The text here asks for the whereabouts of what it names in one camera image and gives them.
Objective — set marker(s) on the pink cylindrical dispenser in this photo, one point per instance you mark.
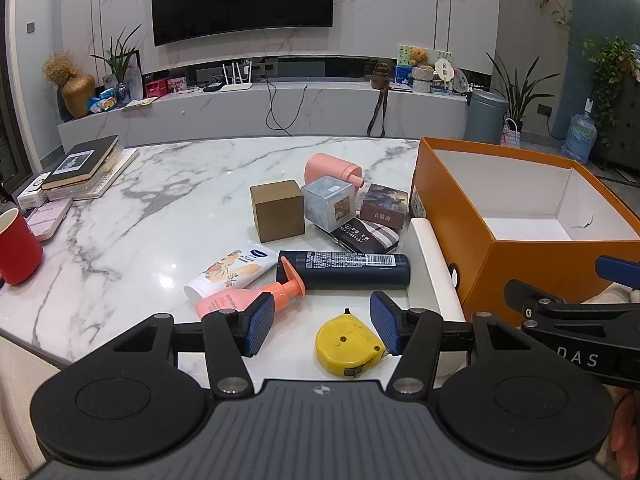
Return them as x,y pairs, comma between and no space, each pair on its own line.
320,165

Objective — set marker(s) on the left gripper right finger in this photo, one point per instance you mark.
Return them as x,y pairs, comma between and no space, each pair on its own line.
414,335

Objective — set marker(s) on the brown camera with strap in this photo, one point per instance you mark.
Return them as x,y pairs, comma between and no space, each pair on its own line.
380,80

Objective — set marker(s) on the brown cardboard cube box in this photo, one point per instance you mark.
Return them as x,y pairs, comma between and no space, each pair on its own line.
278,210

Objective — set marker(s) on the floor plant by bin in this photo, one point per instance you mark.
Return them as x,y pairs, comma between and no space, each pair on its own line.
519,90

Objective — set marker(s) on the white box lid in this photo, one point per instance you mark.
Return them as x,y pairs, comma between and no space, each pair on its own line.
431,286

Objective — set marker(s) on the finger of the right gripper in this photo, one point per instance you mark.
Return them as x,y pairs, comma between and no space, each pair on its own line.
526,299
618,271

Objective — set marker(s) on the teddy bear picture items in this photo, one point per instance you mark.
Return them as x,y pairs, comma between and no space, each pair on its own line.
428,71

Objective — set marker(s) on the black plaid pouch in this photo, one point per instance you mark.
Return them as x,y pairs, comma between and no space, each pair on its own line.
365,237

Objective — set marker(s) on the dark blue spray can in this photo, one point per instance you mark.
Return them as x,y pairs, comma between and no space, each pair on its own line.
345,271

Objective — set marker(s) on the red box on shelf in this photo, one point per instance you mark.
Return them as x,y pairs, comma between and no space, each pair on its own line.
156,88

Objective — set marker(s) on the hanging vine plant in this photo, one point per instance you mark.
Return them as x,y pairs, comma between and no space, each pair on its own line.
599,37

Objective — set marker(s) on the gold vase with dried flowers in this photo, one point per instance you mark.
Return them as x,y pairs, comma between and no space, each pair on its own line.
75,88

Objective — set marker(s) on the pink flat case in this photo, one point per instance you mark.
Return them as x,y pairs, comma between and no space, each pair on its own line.
45,220

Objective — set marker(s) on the green potted plant left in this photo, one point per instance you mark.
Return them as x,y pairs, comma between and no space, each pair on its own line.
117,58

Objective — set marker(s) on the white hand cream tube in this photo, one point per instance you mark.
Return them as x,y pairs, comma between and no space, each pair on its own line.
237,269

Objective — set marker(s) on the clear plastic cube box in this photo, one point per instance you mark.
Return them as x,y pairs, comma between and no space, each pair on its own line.
329,202

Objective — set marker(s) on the orange storage box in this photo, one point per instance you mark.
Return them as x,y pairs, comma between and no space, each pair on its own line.
502,214

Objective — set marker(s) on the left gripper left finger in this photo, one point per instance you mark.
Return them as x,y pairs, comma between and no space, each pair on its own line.
229,337

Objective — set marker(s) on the grey trash bin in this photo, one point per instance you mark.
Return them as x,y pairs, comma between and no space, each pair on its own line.
485,117

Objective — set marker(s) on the blue water jug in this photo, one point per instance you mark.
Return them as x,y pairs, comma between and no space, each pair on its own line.
581,135

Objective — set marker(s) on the yellow tape measure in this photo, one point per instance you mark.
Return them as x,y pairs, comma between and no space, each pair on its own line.
346,347

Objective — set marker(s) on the white small box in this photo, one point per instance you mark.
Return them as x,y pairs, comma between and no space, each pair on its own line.
33,195

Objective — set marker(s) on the stack of books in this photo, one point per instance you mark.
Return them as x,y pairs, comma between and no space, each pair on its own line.
98,184

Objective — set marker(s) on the white wifi router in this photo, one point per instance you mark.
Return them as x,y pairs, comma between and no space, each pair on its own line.
237,76

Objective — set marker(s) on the dark illustrated card box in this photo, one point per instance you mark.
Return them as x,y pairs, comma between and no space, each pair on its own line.
386,206

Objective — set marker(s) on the snack bags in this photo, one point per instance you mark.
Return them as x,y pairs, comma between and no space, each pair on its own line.
105,101

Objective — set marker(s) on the pink pump bottle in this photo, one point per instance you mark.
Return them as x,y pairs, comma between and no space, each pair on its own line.
240,299

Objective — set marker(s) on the red mug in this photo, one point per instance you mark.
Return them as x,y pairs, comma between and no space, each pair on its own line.
20,251

